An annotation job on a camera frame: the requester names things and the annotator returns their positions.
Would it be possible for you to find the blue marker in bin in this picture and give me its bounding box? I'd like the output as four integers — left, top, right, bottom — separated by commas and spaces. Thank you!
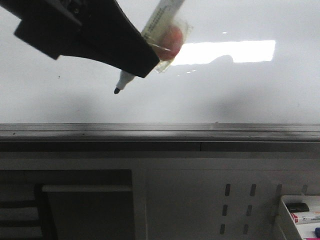
314, 227, 320, 238

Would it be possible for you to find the white glossy whiteboard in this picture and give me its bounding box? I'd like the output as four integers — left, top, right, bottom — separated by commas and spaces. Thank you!
0, 0, 320, 124

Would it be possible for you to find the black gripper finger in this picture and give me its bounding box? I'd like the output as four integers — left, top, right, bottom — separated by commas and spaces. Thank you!
0, 0, 160, 78

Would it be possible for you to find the white perforated pegboard panel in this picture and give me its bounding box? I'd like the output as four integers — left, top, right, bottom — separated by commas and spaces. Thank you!
132, 159, 320, 240

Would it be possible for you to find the white whiteboard marker with tape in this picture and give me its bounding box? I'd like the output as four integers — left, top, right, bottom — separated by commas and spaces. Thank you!
113, 0, 195, 95

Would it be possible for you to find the white marker storage bin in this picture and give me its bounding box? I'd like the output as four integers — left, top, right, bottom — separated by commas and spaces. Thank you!
274, 195, 320, 240

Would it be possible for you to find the grey aluminium whiteboard frame rail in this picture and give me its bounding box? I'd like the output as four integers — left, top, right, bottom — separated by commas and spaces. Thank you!
0, 123, 320, 152

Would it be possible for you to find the dark open shelf unit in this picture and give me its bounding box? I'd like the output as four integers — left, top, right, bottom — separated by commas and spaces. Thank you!
0, 169, 136, 240

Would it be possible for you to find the red capped marker in bin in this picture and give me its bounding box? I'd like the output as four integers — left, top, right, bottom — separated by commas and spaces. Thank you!
290, 211, 320, 225

